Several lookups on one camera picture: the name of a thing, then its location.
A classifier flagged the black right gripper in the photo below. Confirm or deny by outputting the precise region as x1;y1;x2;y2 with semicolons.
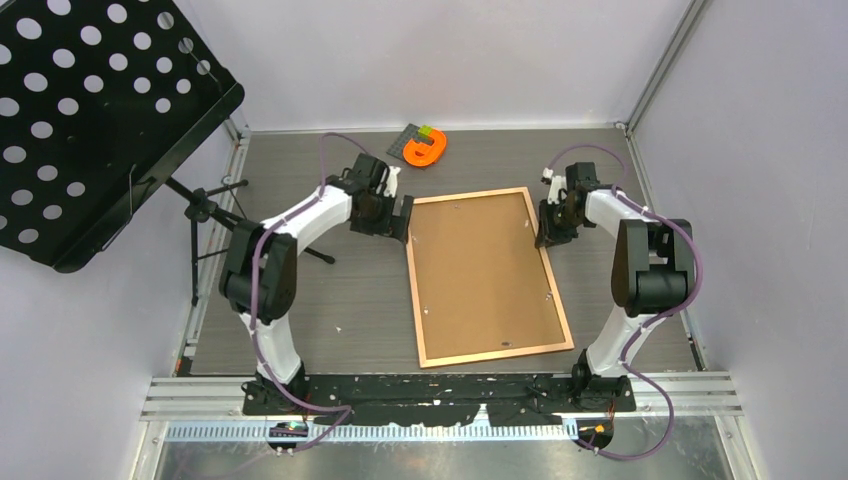
535;199;585;249

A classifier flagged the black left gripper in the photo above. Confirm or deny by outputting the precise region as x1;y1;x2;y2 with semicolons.
352;190;412;244

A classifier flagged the brown cardboard backing board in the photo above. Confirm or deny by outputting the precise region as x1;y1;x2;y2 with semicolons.
410;192;569;362

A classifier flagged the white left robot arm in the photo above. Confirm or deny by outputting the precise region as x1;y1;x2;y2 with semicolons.
219;154;413;414

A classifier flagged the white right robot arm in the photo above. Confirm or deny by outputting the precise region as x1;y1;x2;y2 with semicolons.
535;162;696;411

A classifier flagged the grey lego baseplate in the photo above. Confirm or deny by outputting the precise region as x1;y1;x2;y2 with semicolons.
386;123;421;160

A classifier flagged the green lego brick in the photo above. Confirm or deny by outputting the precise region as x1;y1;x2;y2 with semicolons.
417;125;433;141

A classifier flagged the black perforated music stand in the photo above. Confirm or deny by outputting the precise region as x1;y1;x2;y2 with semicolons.
0;0;333;307

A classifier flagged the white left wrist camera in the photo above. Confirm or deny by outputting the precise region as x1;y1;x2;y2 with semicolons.
381;166;401;198

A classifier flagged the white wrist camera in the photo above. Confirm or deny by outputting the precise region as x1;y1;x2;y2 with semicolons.
541;167;567;205
381;166;401;198

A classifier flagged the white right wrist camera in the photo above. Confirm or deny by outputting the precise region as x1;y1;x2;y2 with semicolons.
541;167;567;205

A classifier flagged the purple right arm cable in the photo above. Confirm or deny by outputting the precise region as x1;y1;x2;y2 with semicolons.
546;144;705;463

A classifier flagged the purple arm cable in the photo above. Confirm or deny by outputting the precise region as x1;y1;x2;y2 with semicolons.
546;144;705;463
248;132;372;455

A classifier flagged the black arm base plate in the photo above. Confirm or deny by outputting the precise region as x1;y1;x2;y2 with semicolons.
241;373;636;427

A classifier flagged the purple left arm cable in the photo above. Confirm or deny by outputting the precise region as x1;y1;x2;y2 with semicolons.
248;132;372;455

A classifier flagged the aluminium rail with ruler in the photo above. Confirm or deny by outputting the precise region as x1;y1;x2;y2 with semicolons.
141;376;743;445

